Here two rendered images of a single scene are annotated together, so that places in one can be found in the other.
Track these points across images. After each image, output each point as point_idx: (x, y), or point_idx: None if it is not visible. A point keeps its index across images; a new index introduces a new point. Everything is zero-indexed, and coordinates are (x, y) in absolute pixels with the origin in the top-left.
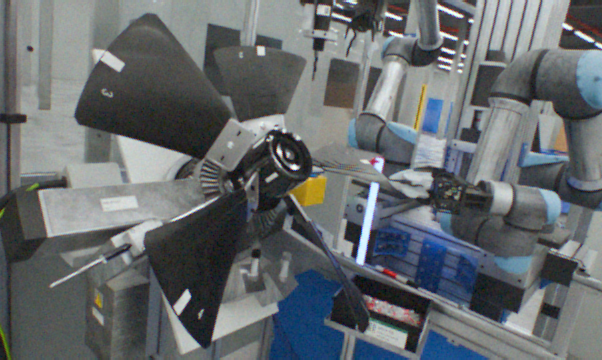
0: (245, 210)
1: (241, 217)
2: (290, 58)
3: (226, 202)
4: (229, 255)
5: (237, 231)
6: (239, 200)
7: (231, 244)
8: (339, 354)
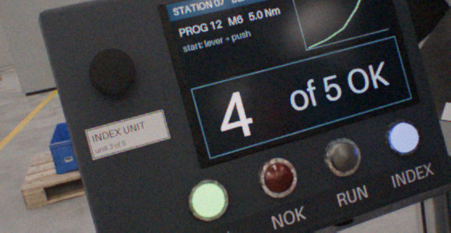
0: None
1: None
2: None
3: None
4: (414, 23)
5: (422, 6)
6: None
7: (414, 14)
8: None
